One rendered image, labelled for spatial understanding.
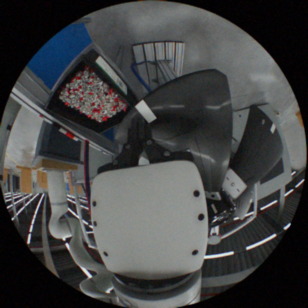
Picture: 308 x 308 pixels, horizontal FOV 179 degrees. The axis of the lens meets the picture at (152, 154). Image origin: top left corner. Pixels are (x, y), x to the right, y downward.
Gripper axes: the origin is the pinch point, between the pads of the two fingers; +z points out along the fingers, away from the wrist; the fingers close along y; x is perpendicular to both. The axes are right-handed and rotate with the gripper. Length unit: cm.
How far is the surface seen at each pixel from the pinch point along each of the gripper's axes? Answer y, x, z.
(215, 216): 14.1, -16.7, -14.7
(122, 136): -4.5, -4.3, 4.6
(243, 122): 198, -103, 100
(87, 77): -9.1, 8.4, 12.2
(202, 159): 8.5, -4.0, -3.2
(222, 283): 122, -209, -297
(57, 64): -27.9, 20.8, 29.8
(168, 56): 29, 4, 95
